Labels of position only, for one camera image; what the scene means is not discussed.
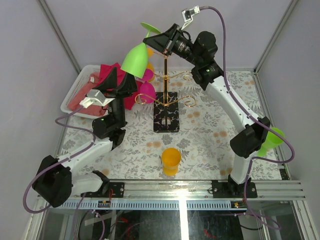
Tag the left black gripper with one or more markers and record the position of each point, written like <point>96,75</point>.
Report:
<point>117,91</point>

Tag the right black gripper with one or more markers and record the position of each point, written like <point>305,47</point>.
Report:
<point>163,42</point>

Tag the orange plastic wine glass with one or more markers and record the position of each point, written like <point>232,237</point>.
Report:
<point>150,53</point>

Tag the green wine glass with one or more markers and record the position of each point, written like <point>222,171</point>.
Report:
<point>136,60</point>
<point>272,141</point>

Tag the magenta plastic wine glass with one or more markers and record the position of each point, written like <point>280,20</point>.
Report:
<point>146,92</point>

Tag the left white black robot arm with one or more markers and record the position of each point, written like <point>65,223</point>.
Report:
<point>57,177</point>

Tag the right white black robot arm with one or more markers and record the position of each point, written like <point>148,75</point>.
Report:
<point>251,129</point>

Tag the gold wine glass rack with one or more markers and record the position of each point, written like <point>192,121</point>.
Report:
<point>166,105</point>

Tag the orange wine glass front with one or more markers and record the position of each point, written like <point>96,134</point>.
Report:
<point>171,158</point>

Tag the magenta cloth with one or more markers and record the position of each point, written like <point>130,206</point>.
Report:
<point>104,72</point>

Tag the white plastic basket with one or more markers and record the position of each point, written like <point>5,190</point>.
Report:
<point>79,82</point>

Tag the floral table mat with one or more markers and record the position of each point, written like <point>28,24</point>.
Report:
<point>203,138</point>

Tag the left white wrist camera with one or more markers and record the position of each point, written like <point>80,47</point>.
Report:
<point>95,97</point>

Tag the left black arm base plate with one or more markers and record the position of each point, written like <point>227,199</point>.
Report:
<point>110,190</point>

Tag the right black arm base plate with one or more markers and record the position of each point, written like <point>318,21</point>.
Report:
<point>229,189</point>

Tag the aluminium mounting rail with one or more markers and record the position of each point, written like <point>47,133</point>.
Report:
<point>270,190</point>

